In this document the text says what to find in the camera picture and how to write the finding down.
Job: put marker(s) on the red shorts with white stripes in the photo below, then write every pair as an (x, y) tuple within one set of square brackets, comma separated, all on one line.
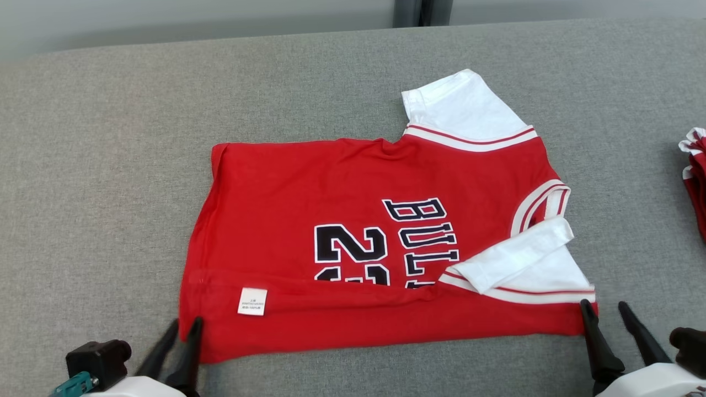
[(698, 187)]

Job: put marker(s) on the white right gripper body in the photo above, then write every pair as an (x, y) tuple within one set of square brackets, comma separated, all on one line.
[(651, 383)]

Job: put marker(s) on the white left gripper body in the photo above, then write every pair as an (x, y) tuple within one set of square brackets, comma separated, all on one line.
[(132, 389)]

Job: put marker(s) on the teal left camera connector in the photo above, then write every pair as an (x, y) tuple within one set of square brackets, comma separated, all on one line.
[(74, 385)]

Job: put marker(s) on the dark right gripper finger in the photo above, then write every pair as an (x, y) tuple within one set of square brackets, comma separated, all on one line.
[(601, 358), (642, 339)]

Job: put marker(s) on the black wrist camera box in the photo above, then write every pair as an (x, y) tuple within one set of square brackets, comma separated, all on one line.
[(99, 361), (689, 350)]

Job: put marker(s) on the red Bulls 23 jersey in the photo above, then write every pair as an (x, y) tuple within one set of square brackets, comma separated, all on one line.
[(342, 182)]

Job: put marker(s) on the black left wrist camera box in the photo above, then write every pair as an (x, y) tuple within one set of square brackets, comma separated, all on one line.
[(99, 361)]

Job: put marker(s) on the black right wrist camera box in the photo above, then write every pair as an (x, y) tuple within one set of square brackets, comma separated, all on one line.
[(689, 350)]

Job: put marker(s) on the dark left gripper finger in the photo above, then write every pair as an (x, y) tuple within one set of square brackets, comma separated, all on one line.
[(157, 358), (190, 364)]

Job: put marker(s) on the grey metal partition post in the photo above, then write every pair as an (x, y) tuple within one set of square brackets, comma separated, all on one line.
[(422, 12)]

